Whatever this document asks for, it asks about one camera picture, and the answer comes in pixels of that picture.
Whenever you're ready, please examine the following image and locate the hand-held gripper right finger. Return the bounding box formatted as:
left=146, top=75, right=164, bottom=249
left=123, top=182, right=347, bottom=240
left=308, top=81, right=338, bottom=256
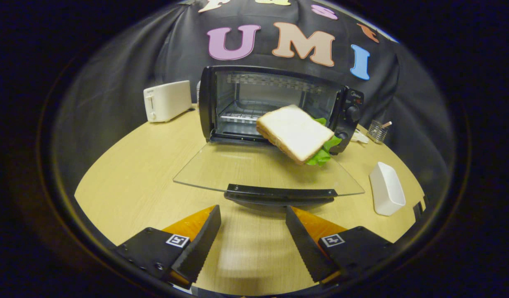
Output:
left=285, top=206, right=398, bottom=286

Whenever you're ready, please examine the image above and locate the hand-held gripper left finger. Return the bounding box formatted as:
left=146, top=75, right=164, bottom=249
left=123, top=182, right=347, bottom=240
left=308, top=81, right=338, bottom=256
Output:
left=115, top=204, right=222, bottom=290

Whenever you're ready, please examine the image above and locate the white bread lettuce sandwich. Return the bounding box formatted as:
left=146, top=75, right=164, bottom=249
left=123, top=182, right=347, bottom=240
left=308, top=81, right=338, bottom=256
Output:
left=256, top=104, right=343, bottom=167

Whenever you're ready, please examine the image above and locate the black toaster oven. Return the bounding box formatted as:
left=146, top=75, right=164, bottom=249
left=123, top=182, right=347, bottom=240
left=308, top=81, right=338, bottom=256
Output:
left=173, top=65, right=365, bottom=207

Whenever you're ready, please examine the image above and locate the white slot toaster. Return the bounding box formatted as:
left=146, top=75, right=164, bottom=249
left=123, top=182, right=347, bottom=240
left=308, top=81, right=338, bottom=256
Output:
left=143, top=80, right=193, bottom=123

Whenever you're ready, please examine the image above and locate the white rectangular dish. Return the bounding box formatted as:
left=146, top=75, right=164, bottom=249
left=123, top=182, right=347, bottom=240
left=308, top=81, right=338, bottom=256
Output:
left=369, top=162, right=406, bottom=216

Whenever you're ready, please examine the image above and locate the black backdrop cloth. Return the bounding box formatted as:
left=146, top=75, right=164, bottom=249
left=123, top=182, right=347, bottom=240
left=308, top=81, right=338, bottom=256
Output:
left=51, top=0, right=456, bottom=195

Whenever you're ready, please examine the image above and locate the metal wire utensil holder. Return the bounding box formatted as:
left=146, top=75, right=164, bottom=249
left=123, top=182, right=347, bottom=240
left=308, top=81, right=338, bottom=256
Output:
left=367, top=120, right=388, bottom=144

